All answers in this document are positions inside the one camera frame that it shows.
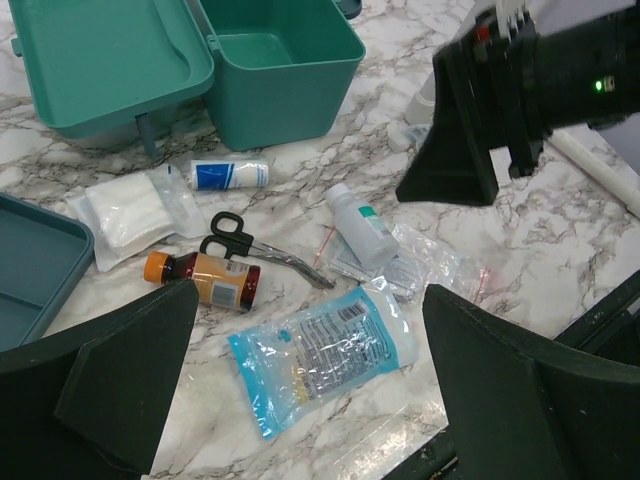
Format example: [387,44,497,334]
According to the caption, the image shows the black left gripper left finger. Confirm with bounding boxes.
[1,280,198,479]

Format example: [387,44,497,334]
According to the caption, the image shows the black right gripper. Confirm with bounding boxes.
[395,4,639,206]

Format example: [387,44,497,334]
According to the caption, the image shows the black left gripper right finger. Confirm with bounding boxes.
[423,284,639,479]

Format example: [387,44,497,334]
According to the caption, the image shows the clear white cap liquid bottle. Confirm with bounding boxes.
[326,183,399,270]

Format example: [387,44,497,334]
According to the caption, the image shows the small foil packet bag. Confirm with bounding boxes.
[314,224,428,303]

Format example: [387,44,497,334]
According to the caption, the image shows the amber orange cap pill bottle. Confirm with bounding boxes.
[143,251,261,313]

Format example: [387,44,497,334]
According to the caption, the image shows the teal medicine kit box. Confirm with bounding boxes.
[9,1,366,156]

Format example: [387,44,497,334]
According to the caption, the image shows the clear zip bag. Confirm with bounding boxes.
[392,224,491,304]

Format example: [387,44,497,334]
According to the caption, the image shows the teal divided tray insert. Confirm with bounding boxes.
[1,193,94,351]

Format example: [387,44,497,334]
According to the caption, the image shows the white gauze pad packet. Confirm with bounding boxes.
[67,164,206,272]

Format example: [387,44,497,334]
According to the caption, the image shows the white blue bandage roll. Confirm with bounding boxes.
[187,157,271,191]

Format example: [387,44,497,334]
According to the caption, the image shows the black handled bandage scissors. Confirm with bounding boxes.
[199,211,335,290]

